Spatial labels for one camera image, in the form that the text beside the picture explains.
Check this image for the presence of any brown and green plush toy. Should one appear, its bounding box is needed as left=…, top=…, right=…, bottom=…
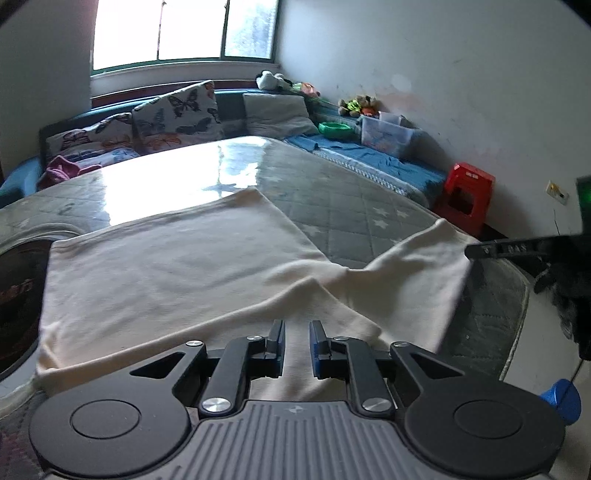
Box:
left=337, top=95, right=382, bottom=117

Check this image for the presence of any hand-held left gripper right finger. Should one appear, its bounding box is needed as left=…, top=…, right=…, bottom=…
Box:
left=308, top=319, right=462, bottom=415

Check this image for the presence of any green bowl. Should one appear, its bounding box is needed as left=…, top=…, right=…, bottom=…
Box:
left=318, top=121, right=354, bottom=139

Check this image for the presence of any black round induction cooktop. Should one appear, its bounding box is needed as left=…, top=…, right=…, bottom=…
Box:
left=0, top=237, right=54, bottom=372

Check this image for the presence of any grey pillow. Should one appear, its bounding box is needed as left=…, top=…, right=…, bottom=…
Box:
left=242, top=92, right=319, bottom=138

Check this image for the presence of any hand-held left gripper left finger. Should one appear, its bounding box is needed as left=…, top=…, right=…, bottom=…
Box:
left=129, top=319, right=286, bottom=415

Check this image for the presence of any panda plush toy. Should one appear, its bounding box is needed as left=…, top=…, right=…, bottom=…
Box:
left=256, top=70, right=294, bottom=92

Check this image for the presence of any wall socket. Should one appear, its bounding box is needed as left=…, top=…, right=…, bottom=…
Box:
left=546, top=180, right=570, bottom=206

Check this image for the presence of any clear plastic storage box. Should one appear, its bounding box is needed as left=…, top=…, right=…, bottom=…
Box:
left=358, top=112, right=415, bottom=158

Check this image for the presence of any pink cloth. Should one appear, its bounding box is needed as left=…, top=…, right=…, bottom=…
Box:
left=37, top=154, right=102, bottom=190

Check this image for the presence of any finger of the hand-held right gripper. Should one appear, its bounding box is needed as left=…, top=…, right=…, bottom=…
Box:
left=465, top=234, right=575, bottom=273

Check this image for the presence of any butterfly print pillow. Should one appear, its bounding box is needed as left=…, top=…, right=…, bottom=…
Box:
left=131, top=80, right=222, bottom=155
left=44, top=112, right=139, bottom=162
left=65, top=147, right=140, bottom=169

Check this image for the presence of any blue plastic object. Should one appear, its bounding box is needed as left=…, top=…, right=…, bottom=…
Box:
left=540, top=378, right=583, bottom=424

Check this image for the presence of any red plastic stool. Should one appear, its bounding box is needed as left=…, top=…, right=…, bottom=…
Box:
left=434, top=161, right=497, bottom=236

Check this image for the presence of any cream fleece garment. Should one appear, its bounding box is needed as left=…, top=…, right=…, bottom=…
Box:
left=36, top=187, right=481, bottom=402

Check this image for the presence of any window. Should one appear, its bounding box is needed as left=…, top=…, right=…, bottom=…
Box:
left=90, top=0, right=282, bottom=72

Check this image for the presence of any blue sofa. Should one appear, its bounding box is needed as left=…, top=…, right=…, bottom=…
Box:
left=0, top=88, right=448, bottom=217

